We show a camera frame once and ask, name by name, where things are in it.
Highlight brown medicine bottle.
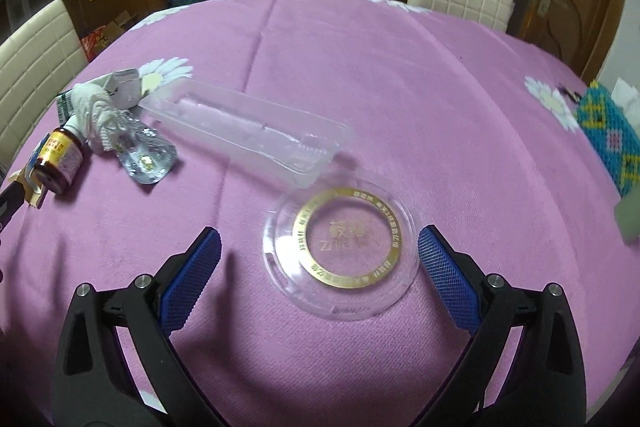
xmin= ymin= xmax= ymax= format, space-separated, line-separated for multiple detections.
xmin=34 ymin=114 xmax=87 ymax=196

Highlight red snack bag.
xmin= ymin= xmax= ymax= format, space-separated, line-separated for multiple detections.
xmin=80 ymin=29 xmax=108 ymax=60

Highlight pink daisy print tablecloth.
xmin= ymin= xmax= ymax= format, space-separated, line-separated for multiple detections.
xmin=0 ymin=0 xmax=640 ymax=427

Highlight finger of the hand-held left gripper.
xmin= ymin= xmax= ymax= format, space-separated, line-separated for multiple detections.
xmin=0 ymin=183 xmax=27 ymax=228

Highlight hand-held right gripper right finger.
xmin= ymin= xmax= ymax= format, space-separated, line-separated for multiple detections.
xmin=417 ymin=224 xmax=588 ymax=427

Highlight crumpled white tissue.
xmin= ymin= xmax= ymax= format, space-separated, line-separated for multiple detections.
xmin=70 ymin=74 xmax=133 ymax=155

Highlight blue beaded tissue box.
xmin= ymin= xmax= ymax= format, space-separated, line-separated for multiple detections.
xmin=575 ymin=79 xmax=640 ymax=198

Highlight pale green object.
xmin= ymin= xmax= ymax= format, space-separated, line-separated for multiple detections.
xmin=612 ymin=197 xmax=640 ymax=243

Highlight open cardboard boxes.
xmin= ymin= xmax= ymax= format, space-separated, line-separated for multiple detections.
xmin=97 ymin=9 xmax=138 ymax=42

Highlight green and white packet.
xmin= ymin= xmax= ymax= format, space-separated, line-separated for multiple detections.
xmin=55 ymin=89 xmax=76 ymax=122

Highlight clear rectangular plastic tray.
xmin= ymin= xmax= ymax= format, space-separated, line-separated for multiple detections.
xmin=137 ymin=79 xmax=353 ymax=188

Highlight tan cardboard piece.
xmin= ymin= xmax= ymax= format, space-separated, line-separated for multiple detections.
xmin=7 ymin=167 xmax=48 ymax=210

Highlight clear round gold-ringed lid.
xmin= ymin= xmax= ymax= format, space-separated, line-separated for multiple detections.
xmin=262 ymin=174 xmax=421 ymax=320

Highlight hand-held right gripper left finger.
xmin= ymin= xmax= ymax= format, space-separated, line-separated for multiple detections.
xmin=54 ymin=227 xmax=223 ymax=427

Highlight small white cardboard box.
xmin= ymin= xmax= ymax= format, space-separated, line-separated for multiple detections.
xmin=102 ymin=67 xmax=166 ymax=108

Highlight silver foil wrapper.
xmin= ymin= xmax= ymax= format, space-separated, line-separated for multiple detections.
xmin=116 ymin=109 xmax=178 ymax=188

